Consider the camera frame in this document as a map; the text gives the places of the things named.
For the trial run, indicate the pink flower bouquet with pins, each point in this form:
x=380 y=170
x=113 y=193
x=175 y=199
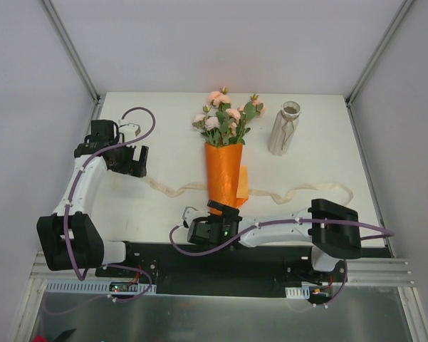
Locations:
x=220 y=124

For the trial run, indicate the right aluminium frame post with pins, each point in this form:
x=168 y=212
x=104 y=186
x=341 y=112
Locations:
x=386 y=39

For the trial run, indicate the right white cable duct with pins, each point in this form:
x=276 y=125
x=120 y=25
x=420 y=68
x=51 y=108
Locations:
x=302 y=292

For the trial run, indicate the beige ribbed vase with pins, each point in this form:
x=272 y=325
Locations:
x=284 y=128

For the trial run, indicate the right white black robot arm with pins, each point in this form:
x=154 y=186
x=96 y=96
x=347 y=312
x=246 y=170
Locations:
x=331 y=229

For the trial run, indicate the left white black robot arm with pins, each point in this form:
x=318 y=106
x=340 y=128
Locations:
x=68 y=236

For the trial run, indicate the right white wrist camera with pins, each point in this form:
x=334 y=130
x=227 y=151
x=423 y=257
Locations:
x=191 y=213

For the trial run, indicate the white cable duct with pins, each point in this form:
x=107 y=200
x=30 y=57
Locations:
x=99 y=287
x=302 y=292

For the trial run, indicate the orange wrapping paper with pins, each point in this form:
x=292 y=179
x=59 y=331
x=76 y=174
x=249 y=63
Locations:
x=227 y=178

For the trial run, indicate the aluminium frame post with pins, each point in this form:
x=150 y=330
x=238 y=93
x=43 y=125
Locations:
x=70 y=49
x=386 y=39

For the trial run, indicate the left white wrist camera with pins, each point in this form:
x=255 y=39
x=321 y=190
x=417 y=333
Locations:
x=130 y=129

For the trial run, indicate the left white cable duct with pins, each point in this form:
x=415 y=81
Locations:
x=99 y=287

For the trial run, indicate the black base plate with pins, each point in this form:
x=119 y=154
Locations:
x=261 y=272

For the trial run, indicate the cream printed ribbon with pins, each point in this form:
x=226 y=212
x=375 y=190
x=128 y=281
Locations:
x=279 y=200

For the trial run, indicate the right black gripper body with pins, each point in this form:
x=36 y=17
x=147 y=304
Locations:
x=224 y=211

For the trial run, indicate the left aluminium frame post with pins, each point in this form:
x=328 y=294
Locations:
x=70 y=49

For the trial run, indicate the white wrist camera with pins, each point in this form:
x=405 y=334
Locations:
x=130 y=129
x=191 y=213

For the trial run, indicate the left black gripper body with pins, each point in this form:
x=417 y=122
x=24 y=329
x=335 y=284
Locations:
x=134 y=164

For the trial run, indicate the aluminium front rail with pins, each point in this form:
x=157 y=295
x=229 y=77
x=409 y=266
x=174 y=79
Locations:
x=361 y=272

